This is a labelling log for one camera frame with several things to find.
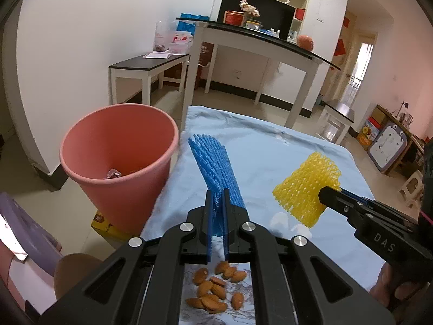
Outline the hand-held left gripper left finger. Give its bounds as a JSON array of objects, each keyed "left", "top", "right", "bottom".
[{"left": 44, "top": 190, "right": 214, "bottom": 325}]

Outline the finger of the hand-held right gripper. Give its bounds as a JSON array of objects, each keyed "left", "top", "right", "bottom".
[
  {"left": 339, "top": 189, "right": 383, "bottom": 209},
  {"left": 319, "top": 186, "right": 368, "bottom": 228}
]

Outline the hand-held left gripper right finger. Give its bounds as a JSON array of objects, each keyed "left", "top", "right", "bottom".
[{"left": 223, "top": 188, "right": 396, "bottom": 325}]

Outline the yellow foam fruit net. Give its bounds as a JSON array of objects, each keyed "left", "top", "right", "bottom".
[{"left": 272, "top": 152, "right": 342, "bottom": 228}]

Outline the blue foam fruit net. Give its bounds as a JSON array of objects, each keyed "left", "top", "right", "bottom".
[{"left": 188, "top": 134, "right": 247, "bottom": 238}]

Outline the pink plastic bucket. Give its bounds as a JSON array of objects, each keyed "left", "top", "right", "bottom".
[{"left": 60, "top": 104, "right": 180, "bottom": 234}]

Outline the person's right hand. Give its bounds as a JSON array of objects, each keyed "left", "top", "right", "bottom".
[{"left": 369, "top": 263, "right": 428, "bottom": 315}]

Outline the white plastic stool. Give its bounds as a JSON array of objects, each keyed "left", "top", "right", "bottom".
[{"left": 399, "top": 169, "right": 425, "bottom": 209}]

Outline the children's drawing board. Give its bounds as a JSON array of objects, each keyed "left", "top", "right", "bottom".
[{"left": 367, "top": 122, "right": 408, "bottom": 173}]

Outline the pile of almonds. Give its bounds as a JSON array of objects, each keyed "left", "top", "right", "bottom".
[{"left": 185, "top": 261, "right": 247, "bottom": 314}]

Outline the low wooden desk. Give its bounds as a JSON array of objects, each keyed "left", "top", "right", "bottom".
[{"left": 375, "top": 104, "right": 427, "bottom": 177}]

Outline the colourful carton box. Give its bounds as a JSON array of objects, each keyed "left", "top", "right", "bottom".
[{"left": 357, "top": 117, "right": 381, "bottom": 151}]

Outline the light blue floral blanket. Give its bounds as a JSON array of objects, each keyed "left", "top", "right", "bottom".
[{"left": 140, "top": 105, "right": 388, "bottom": 325}]

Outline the small black-topped white stool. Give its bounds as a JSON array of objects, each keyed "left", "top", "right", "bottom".
[{"left": 317, "top": 99, "right": 355, "bottom": 144}]

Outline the yellow cardboard box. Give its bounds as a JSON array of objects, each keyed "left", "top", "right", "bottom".
[{"left": 91, "top": 210, "right": 136, "bottom": 244}]

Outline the brown round stool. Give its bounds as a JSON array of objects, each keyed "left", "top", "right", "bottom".
[{"left": 54, "top": 253, "right": 104, "bottom": 300}]

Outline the orange pink ball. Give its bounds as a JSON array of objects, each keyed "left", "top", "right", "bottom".
[{"left": 297, "top": 34, "right": 314, "bottom": 51}]

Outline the dark brown carton box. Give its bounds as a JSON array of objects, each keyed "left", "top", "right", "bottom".
[{"left": 194, "top": 41, "right": 217, "bottom": 82}]

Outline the white table with glass top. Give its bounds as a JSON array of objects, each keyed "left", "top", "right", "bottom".
[{"left": 175, "top": 17, "right": 342, "bottom": 129}]

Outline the purple plastic stool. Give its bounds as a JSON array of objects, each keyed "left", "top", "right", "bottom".
[{"left": 0, "top": 191, "right": 63, "bottom": 275}]

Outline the black-topped white bench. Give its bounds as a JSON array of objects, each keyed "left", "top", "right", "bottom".
[{"left": 108, "top": 53, "right": 191, "bottom": 105}]

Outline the red white plastic bag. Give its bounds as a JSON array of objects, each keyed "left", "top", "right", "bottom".
[{"left": 168, "top": 30, "right": 196, "bottom": 55}]

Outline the clear plastic bag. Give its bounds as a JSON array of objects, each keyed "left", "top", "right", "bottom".
[{"left": 154, "top": 20, "right": 171, "bottom": 53}]

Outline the white shelf cabinet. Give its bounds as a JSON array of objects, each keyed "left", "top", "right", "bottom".
[{"left": 211, "top": 0, "right": 350, "bottom": 61}]

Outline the black television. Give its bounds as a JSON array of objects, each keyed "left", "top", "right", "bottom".
[{"left": 216, "top": 0, "right": 296, "bottom": 41}]

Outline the blue bag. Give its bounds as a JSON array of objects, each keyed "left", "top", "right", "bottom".
[{"left": 178, "top": 14, "right": 209, "bottom": 36}]

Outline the red round tin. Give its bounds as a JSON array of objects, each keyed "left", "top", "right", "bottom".
[{"left": 224, "top": 10, "right": 246, "bottom": 26}]

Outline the flower bouquet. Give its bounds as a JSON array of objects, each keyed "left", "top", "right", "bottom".
[{"left": 240, "top": 0, "right": 260, "bottom": 19}]

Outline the red paper wall decoration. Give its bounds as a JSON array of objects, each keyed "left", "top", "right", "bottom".
[{"left": 333, "top": 38, "right": 348, "bottom": 57}]

